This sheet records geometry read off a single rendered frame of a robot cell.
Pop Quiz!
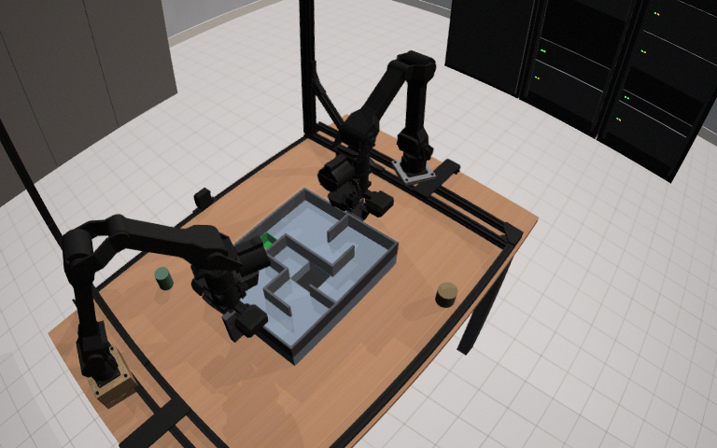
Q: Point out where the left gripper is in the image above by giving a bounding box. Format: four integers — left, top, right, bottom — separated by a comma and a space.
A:
348, 168, 394, 220

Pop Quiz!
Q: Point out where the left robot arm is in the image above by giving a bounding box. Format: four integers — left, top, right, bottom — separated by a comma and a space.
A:
317, 50, 436, 211

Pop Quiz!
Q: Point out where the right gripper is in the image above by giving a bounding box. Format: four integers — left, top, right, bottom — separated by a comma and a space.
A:
191, 277, 268, 338

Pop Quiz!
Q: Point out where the green cylinder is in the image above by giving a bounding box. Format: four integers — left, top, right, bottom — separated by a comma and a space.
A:
154, 267, 174, 290

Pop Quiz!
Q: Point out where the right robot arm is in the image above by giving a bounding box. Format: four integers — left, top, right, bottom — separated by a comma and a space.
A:
62, 214, 271, 387

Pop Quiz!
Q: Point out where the short brown cylinder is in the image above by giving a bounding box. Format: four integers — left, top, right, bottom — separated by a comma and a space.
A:
435, 282, 458, 308

